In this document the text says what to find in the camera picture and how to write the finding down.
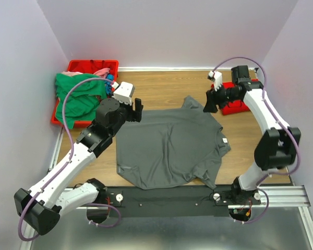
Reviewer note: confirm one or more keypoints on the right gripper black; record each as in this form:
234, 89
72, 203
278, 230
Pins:
213, 99

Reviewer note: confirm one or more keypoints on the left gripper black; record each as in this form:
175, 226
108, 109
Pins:
135, 116

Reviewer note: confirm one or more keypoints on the grey t shirt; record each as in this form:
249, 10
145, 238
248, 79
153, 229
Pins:
171, 147

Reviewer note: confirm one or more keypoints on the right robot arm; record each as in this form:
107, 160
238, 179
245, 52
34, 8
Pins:
276, 149

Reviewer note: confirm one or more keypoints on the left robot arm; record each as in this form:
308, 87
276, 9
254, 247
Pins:
43, 204

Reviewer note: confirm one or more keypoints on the folded red t shirt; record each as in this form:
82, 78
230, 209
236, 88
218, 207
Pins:
232, 106

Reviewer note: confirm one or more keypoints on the pink t shirt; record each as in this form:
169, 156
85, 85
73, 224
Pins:
103, 73

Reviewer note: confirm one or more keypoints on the green t shirt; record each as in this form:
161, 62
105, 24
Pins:
82, 102

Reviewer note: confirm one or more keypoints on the red plastic bin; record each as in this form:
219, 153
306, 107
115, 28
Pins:
90, 66

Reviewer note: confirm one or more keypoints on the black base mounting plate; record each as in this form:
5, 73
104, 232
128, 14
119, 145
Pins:
180, 201

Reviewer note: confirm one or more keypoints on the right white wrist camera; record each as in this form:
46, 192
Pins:
216, 78

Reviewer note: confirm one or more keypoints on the aluminium frame rail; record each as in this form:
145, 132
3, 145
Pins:
269, 196

